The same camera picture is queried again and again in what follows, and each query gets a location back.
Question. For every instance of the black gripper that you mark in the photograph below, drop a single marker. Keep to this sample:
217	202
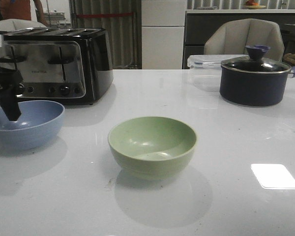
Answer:
10	87

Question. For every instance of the blue bowl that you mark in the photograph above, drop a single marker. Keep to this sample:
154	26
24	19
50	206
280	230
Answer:
39	122

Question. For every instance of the green bowl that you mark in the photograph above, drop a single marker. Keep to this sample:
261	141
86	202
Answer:
152	148

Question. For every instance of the grey chair behind toaster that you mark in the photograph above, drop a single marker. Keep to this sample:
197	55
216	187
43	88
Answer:
18	24

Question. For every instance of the black chrome four-slot toaster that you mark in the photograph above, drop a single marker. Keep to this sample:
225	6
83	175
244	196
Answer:
69	66

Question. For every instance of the person in background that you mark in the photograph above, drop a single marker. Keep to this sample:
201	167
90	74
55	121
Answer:
20	9

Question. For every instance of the red barrier belt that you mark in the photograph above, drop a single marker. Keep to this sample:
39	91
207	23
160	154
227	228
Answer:
111	15

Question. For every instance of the white refrigerator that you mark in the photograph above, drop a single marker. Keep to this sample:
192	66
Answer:
162	33

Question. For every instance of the clear plastic food container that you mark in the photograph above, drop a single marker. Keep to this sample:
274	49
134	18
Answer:
205	70

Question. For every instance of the dark kitchen counter cabinet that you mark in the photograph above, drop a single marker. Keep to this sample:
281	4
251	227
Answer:
200	25

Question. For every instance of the beige upholstered chair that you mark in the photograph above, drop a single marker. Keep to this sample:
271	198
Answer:
232	37

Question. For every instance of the dark blue saucepan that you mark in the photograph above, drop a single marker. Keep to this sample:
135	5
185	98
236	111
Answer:
254	88

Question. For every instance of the glass pot lid blue knob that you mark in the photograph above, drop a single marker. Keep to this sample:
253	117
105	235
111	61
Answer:
255	62

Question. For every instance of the fruit bowl on counter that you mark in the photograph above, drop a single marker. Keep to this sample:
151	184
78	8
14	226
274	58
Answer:
251	4

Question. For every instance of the brown cloth on right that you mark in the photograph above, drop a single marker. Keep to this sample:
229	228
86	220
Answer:
289	58

